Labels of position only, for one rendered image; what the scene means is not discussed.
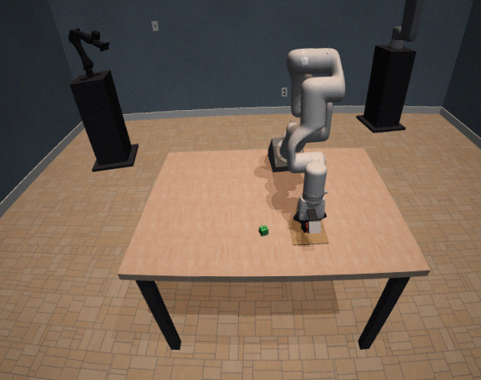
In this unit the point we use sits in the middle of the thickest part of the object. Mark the green die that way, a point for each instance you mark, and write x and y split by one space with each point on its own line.
263 230

